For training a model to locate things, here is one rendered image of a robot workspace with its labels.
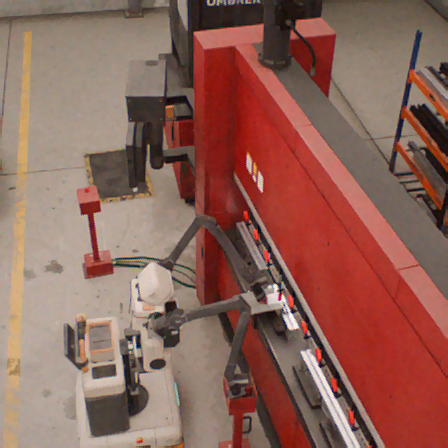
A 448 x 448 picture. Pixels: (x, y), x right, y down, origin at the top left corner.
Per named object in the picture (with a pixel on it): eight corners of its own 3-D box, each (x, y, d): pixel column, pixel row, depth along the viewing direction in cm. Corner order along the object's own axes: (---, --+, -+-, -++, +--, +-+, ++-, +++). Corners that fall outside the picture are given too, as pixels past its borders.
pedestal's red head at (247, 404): (223, 388, 419) (223, 369, 407) (249, 385, 421) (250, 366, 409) (228, 416, 403) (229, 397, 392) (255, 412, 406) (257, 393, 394)
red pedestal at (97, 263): (81, 263, 598) (69, 186, 545) (110, 258, 604) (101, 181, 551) (84, 279, 583) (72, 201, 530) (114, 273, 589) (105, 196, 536)
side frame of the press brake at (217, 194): (196, 296, 570) (192, 31, 424) (292, 276, 590) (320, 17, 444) (204, 317, 552) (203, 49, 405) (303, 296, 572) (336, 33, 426)
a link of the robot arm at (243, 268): (206, 220, 411) (204, 226, 401) (213, 215, 410) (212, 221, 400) (246, 276, 421) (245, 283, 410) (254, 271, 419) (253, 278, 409)
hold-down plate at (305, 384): (292, 368, 404) (292, 364, 402) (300, 366, 405) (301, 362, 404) (312, 409, 382) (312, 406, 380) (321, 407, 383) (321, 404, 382)
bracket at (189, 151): (162, 157, 524) (162, 149, 519) (193, 152, 529) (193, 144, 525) (175, 187, 494) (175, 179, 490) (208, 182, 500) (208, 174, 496)
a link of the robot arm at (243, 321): (242, 303, 384) (241, 311, 373) (252, 306, 383) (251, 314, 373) (224, 370, 397) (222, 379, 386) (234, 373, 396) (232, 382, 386)
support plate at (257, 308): (232, 296, 432) (232, 295, 432) (272, 288, 439) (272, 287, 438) (241, 317, 419) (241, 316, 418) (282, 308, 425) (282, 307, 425)
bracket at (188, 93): (159, 100, 492) (159, 91, 488) (192, 95, 498) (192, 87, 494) (173, 128, 463) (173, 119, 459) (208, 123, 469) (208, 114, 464)
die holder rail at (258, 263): (235, 233, 498) (236, 222, 492) (243, 231, 499) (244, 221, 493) (258, 279, 461) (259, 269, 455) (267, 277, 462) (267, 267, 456)
